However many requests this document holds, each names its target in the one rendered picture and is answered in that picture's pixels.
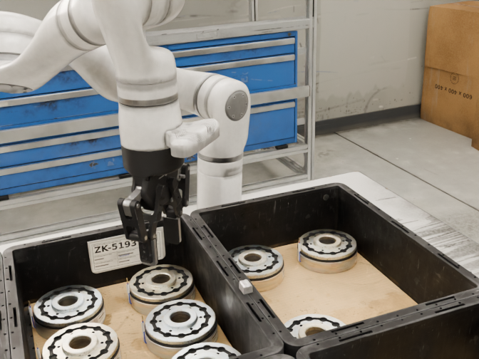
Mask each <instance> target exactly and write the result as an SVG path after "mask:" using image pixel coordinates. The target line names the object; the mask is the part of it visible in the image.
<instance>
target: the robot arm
mask: <svg viewBox="0 0 479 359"><path fill-rule="evenodd" d="M184 3H185V0H61V1H59V2H58V3H57V4H56V5H55V6H54V7H53V8H52V9H51V10H50V11H49V12H48V13H47V15H46V17H45V18H44V20H43V21H41V20H38V19H35V18H32V17H30V16H26V15H23V14H18V13H13V12H10V11H0V92H3V93H11V94H14V93H28V92H31V91H34V90H36V89H39V88H40V87H42V86H43V85H45V84H46V83H47V82H49V81H50V79H52V78H53V77H54V76H56V75H57V74H58V73H60V72H61V71H62V70H63V69H64V68H65V67H66V66H67V65H69V66H70V67H72V69H74V70H75V71H76V72H77V73H78V74H79V75H80V76H81V77H82V79H84V81H85V82H87V84H89V86H91V87H92V88H93V89H94V90H95V91H96V92H97V93H99V94H100V95H102V96H103V97H104V98H106V99H108V100H111V101H114V102H117V103H118V104H119V111H118V123H119V131H120V143H121V150H122V157H123V166H124V168H125V169H126V170H127V171H128V172H129V173H130V174H131V176H132V177H133V183H132V188H131V192H132V194H131V195H130V196H129V197H128V198H127V199H125V198H119V200H118V202H117V205H118V211H119V214H120V218H121V221H122V225H123V230H124V233H125V237H126V239H127V240H131V241H138V246H139V252H140V260H141V262H142V263H143V264H145V265H148V266H155V265H156V264H157V263H158V248H157V239H156V238H155V235H156V229H157V223H158V222H159V221H160V220H161V218H162V213H163V214H166V215H165V216H164V217H163V224H164V232H165V240H166V242H167V243H171V244H179V243H180V242H181V240H182V239H181V227H180V217H181V216H182V208H183V207H187V206H188V204H189V188H190V165H189V164H187V163H184V162H185V158H186V157H191V156H193V155H195V154H196V153H197V209H203V208H207V207H213V206H217V205H221V204H228V203H232V202H238V201H242V163H243V150H244V147H245V145H246V142H247V137H248V130H249V117H250V108H251V99H250V94H249V90H248V88H247V86H246V85H245V84H244V83H243V82H241V81H239V80H235V79H233V78H229V77H227V76H222V75H220V74H216V73H205V72H198V71H189V70H185V69H181V68H176V64H175V57H174V55H173V54H172V52H171V51H169V50H168V49H166V48H163V47H159V46H149V45H148V42H147V41H146V39H145V36H144V33H143V31H144V30H147V29H150V28H154V27H157V26H161V25H163V24H166V23H168V22H170V21H172V20H173V19H174V18H175V17H176V16H177V15H178V14H179V13H180V12H181V10H182V8H183V6H184ZM180 109H182V110H186V111H188V112H190V113H193V114H196V115H198V116H200V117H201V118H204V120H198V121H195V122H190V123H184V122H182V116H181V111H180ZM179 189H181V190H182V197H181V195H180V191H179ZM143 209H146V210H150V211H154V213H153V214H146V213H144V212H143ZM144 220H146V221H149V229H148V230H146V228H145V222H144ZM133 227H135V230H133Z"/></svg>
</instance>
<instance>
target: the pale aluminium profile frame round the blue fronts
mask: <svg viewBox="0 0 479 359"><path fill-rule="evenodd" d="M316 15H317V0H306V18H308V19H309V28H307V29H306V31H305V47H302V48H297V55H298V54H304V53H305V85H303V86H299V87H293V88H284V89H279V90H270V91H264V92H259V93H250V99H251V105H256V104H262V103H270V102H275V101H281V100H289V99H294V98H303V97H305V101H304V118H300V119H297V125H303V124H304V137H303V136H301V135H300V134H298V133H297V142H294V144H295V145H287V144H285V145H278V146H273V147H266V148H262V149H263V150H261V149H258V150H253V151H254V152H249V153H244V154H243V163H242V164H247V163H251V162H259V161H262V160H269V159H274V158H276V159H277V160H279V161H280V162H281V163H282V164H284V165H285V166H287V167H288V168H289V169H291V170H292V171H294V172H295V173H296V174H294V175H287V176H283V177H277V178H273V179H266V180H262V181H258V182H252V183H249V184H242V194H248V193H252V192H258V191H262V190H266V189H272V188H275V187H282V186H286V185H290V184H296V183H300V182H306V181H309V180H314V140H315V98H316ZM312 18H314V27H313V28H312ZM249 21H258V0H249ZM118 125H119V123H118V113H113V114H108V115H99V116H94V117H89V118H79V119H74V120H64V121H59V122H54V123H45V124H40V125H31V126H26V127H20V128H12V129H6V130H0V144H2V143H7V142H16V141H20V140H29V139H34V138H39V137H48V136H52V135H61V134H66V133H71V132H80V131H85V130H94V129H99V128H108V127H113V126H118ZM300 153H303V154H304V166H303V165H301V164H299V163H298V162H297V161H296V160H294V159H292V158H291V157H290V156H289V155H295V154H300ZM132 183H133V177H132V176H131V174H130V173H125V174H121V175H118V177H113V178H109V179H102V180H97V181H93V182H86V183H82V184H75V185H70V186H66V187H59V188H54V189H47V190H43V191H39V192H32V193H27V194H20V195H16V196H11V197H9V196H8V195H4V196H0V210H4V209H10V208H15V207H22V206H26V205H30V204H37V203H42V202H48V201H52V200H57V199H63V198H67V197H75V196H78V195H82V194H90V193H94V192H101V191H105V190H109V189H116V188H120V187H127V186H131V185H132ZM118 220H121V218H120V214H119V211H118V210H115V211H111V212H104V213H100V214H94V215H90V216H87V217H80V218H76V219H69V220H66V221H62V222H55V223H51V224H44V225H41V226H37V227H31V228H27V229H20V230H16V231H10V232H6V233H2V234H0V245H3V244H9V243H13V242H17V241H23V240H27V239H33V238H36V237H40V236H47V235H51V234H57V233H61V232H65V231H70V230H74V229H81V228H84V227H91V226H95V225H99V224H105V223H108V222H114V221H118Z"/></svg>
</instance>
